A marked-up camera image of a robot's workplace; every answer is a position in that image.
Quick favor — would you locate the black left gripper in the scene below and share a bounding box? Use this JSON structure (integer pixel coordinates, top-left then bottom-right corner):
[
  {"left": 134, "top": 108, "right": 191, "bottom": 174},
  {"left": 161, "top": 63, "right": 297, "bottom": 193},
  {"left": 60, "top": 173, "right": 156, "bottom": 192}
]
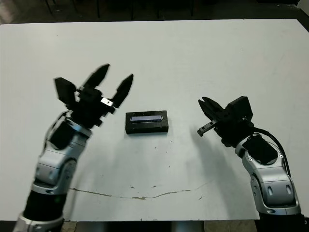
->
[{"left": 65, "top": 63, "right": 134, "bottom": 130}]

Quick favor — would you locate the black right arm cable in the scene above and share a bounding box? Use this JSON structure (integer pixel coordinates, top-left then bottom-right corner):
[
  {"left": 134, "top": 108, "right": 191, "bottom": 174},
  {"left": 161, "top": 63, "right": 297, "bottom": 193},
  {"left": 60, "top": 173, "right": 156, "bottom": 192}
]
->
[{"left": 252, "top": 128, "right": 292, "bottom": 178}]

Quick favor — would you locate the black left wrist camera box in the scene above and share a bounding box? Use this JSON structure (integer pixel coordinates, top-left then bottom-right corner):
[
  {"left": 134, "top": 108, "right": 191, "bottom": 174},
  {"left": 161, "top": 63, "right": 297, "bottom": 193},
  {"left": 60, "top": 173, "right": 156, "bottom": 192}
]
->
[{"left": 54, "top": 77, "right": 76, "bottom": 107}]

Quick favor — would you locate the black box lid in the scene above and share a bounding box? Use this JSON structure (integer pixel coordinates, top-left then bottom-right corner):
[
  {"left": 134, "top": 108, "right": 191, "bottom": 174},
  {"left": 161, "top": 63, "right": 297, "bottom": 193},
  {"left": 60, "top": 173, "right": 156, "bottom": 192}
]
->
[{"left": 125, "top": 110, "right": 169, "bottom": 135}]

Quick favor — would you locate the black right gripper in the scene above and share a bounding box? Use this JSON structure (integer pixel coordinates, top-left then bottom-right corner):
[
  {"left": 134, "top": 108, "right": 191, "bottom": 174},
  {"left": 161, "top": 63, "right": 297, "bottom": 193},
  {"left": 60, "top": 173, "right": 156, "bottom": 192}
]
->
[{"left": 197, "top": 96, "right": 254, "bottom": 147}]

